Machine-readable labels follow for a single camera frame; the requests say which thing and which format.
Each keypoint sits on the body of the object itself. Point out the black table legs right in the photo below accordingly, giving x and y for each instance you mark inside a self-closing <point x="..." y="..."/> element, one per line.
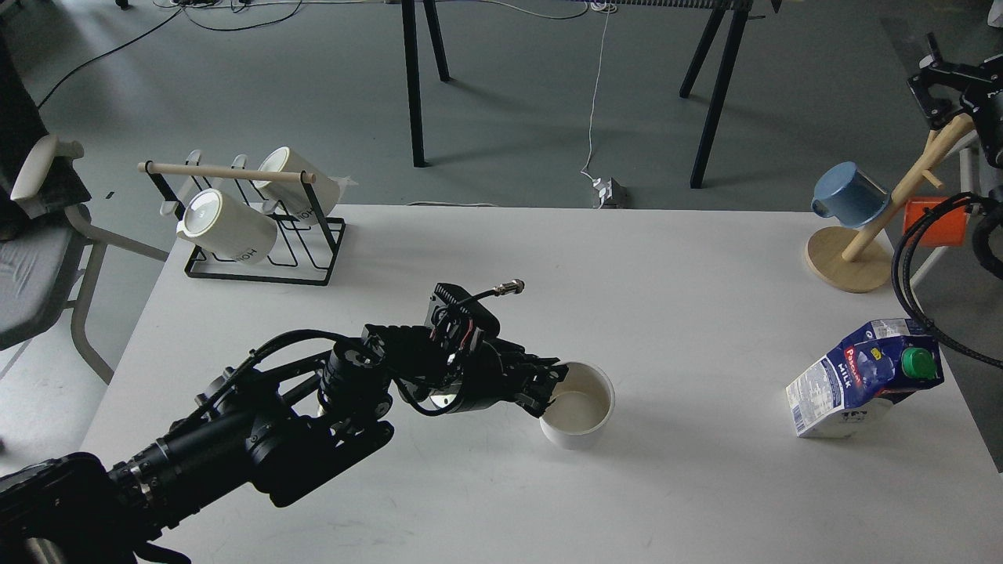
<point x="740" y="16"/>

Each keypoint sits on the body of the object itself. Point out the black wire mug rack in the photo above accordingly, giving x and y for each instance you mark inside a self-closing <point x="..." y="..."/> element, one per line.
<point x="304" y="255"/>

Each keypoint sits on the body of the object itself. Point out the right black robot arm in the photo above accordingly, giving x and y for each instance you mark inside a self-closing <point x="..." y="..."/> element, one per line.
<point x="987" y="206"/>

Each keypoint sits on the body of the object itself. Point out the blue milk carton green cap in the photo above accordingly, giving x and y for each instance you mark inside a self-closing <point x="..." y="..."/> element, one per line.
<point x="858" y="381"/>

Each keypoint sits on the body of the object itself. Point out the black table legs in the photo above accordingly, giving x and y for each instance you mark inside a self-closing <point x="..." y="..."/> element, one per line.
<point x="740" y="16"/>
<point x="411" y="63"/>

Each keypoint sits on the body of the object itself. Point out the black table legs left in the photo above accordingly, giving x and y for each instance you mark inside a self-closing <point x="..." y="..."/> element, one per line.
<point x="411" y="63"/>

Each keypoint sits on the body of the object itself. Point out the wooden mug tree stand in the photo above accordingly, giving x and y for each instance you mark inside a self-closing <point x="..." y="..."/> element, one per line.
<point x="849" y="259"/>

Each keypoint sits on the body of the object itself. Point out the white mug black handle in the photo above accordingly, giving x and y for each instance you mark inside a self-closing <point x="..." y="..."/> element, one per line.
<point x="582" y="405"/>

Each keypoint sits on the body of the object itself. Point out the blue mug on tree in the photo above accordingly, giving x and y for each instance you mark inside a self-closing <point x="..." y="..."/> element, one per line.
<point x="846" y="193"/>

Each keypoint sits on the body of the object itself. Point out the white mug front on rack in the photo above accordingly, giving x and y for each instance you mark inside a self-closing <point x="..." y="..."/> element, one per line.
<point x="227" y="227"/>

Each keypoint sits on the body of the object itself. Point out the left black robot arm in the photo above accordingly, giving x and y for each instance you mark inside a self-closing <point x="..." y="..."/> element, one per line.
<point x="299" y="410"/>

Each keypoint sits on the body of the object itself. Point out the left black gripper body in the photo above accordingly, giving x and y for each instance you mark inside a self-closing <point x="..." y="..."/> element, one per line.
<point x="454" y="361"/>

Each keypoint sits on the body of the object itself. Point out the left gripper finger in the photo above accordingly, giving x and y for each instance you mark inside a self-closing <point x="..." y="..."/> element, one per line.
<point x="536" y="396"/>
<point x="536" y="369"/>

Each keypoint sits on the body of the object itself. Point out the grey office chair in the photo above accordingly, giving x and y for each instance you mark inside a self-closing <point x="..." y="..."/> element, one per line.
<point x="52" y="266"/>

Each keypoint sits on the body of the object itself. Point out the orange mug on tree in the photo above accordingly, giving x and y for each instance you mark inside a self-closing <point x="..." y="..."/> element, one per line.
<point x="947" y="231"/>

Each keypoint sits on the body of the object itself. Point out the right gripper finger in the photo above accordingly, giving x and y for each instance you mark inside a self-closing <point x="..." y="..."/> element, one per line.
<point x="934" y="70"/>
<point x="938" y="111"/>

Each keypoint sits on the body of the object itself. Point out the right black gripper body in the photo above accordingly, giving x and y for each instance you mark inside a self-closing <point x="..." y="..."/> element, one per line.
<point x="983" y="101"/>

